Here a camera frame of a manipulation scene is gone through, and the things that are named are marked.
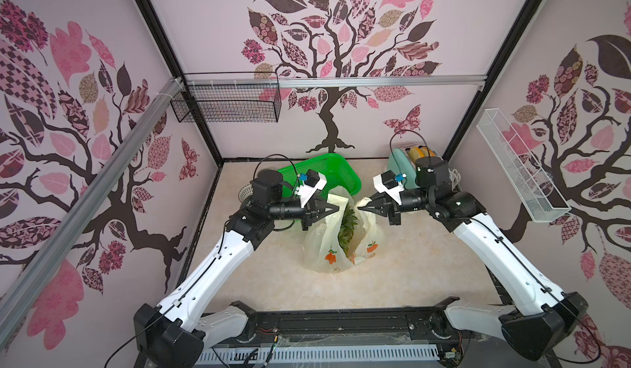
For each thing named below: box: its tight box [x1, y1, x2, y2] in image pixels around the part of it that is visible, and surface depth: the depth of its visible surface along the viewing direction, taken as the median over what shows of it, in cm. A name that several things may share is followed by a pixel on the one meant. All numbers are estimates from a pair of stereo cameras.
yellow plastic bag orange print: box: [303, 185, 383, 274], surface depth 68 cm
